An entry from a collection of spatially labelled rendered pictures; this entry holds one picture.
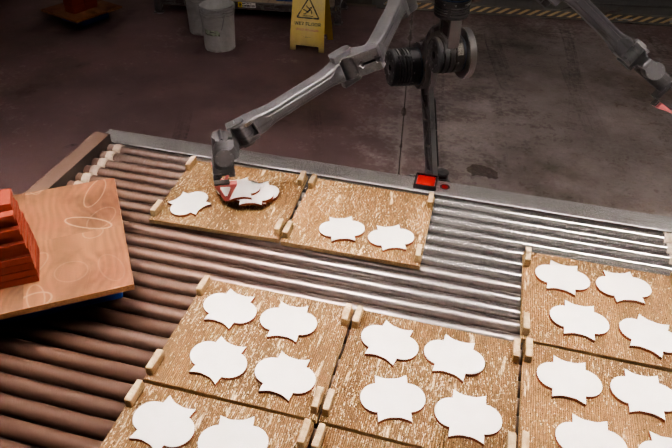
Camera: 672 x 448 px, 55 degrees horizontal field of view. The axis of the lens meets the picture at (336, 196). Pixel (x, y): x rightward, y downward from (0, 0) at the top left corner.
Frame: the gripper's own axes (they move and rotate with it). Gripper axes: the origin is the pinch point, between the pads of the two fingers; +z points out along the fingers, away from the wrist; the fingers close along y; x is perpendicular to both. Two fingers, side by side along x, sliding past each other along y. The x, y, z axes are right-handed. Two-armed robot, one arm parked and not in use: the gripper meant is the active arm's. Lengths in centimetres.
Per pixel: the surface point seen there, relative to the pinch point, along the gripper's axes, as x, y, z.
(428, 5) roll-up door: -231, 417, 88
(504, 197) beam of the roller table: -90, -13, 6
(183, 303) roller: 15.1, -40.2, 7.4
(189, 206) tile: 11.3, -1.2, 4.0
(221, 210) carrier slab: 1.8, -3.9, 4.9
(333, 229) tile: -29.8, -21.6, 3.7
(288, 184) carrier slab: -21.0, 6.2, 4.6
